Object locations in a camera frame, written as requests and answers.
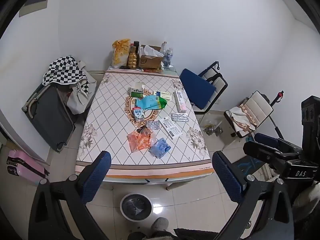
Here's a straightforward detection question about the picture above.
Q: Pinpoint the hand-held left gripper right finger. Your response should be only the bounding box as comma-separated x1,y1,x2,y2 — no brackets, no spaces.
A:
212,151,294,240

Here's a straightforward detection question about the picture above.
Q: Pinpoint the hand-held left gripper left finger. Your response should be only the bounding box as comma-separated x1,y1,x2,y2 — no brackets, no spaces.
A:
29,151,112,240

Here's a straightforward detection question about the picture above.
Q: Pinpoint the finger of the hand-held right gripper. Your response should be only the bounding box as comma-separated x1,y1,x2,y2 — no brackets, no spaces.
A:
254,133,302,153
243,141,301,165

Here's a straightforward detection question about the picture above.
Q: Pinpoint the orange plastic wrapper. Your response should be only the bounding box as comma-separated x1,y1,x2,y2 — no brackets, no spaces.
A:
127,128,157,153

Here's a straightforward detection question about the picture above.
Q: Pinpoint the white round trash bin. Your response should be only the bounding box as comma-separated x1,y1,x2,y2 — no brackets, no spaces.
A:
119,193,153,218

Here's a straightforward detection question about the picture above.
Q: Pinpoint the blue plastic packet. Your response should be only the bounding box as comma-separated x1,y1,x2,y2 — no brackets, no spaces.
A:
148,137,171,158

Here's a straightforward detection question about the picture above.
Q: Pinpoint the small milk carton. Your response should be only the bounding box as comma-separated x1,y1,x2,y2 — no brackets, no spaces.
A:
132,107,144,121

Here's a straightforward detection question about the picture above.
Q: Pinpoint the large silver blister pack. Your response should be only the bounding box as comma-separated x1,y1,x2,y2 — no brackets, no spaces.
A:
171,113,189,122

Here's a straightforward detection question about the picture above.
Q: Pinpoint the blue green plastic bag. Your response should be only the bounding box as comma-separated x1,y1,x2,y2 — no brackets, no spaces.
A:
135,95,167,110

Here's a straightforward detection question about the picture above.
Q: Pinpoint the green white medicine box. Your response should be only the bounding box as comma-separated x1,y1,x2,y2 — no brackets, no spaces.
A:
130,82,146,98

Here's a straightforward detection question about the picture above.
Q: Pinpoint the pink white toothpaste box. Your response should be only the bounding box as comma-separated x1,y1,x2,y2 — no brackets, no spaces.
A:
175,90,187,113

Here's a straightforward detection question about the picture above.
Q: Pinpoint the white blue medicine box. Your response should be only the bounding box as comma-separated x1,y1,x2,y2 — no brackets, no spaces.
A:
153,90,174,101

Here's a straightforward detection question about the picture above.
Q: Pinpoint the person's right forearm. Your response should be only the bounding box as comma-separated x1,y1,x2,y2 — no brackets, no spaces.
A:
292,180,320,216

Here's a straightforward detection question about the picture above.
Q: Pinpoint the white dining table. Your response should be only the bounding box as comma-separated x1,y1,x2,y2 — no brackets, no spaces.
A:
75,65,215,191

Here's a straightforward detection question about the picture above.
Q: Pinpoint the white cushioned chair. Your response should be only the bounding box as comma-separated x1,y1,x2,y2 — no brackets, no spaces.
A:
224,90,284,139

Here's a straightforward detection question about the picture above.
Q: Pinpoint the beige cloth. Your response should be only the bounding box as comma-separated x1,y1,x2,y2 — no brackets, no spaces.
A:
229,104,257,132

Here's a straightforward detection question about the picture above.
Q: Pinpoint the black pole red knob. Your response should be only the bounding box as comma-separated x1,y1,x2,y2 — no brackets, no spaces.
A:
268,90,285,106

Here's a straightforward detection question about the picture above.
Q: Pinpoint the chrome dumbbell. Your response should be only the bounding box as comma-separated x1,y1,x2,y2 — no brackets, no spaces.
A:
203,126,223,136

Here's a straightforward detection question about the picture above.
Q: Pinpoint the diamond pattern floral tablecloth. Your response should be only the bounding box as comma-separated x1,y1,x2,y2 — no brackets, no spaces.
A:
75,71,215,178

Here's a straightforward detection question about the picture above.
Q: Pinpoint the person's right leg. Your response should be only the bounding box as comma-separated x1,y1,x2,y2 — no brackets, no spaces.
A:
152,228,219,240

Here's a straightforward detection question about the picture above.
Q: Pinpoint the person's leg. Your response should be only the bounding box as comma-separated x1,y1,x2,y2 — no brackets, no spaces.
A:
152,228,219,240
127,231,152,240

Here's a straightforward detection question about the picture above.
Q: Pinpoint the pink suitcase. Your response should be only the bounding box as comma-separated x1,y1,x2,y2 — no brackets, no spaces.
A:
6,149,50,186

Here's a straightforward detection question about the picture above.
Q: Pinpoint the person's left leg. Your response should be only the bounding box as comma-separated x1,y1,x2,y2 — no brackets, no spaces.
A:
127,231,152,240

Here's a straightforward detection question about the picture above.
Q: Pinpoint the white fabric bag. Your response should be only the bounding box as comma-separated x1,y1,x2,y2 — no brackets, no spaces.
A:
66,60,98,116

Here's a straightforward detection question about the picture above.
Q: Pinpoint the grey folding bed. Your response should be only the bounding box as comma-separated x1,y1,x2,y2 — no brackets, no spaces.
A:
22,80,77,153

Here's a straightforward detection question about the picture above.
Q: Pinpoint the grey fuzzy slipper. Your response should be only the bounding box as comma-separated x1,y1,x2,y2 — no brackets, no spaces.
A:
150,217,169,236

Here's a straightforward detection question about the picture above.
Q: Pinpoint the blue seat cushion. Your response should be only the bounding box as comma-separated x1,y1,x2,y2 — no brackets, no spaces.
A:
179,68,217,111

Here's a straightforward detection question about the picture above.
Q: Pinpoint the black white checkered cloth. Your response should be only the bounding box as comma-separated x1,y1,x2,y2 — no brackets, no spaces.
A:
42,56,91,101

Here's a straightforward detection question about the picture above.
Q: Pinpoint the gold ribbed bottle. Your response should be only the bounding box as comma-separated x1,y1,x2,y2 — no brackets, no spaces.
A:
127,45,139,69

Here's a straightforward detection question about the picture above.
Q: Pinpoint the yellow snack bag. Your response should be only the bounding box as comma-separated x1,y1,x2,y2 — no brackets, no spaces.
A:
112,39,132,68

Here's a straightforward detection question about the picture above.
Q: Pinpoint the brown cardboard box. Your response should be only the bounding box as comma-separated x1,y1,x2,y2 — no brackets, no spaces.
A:
138,45,164,70

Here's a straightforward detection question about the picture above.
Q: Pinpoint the blue label water bottle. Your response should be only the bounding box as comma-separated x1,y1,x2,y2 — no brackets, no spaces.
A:
163,47,174,68

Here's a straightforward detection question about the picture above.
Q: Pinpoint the white crumpled plastic bag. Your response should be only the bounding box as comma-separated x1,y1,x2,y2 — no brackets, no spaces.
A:
143,45,164,58

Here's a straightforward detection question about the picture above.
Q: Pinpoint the black frame chair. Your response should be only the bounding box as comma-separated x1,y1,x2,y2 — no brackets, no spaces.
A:
179,61,228,116

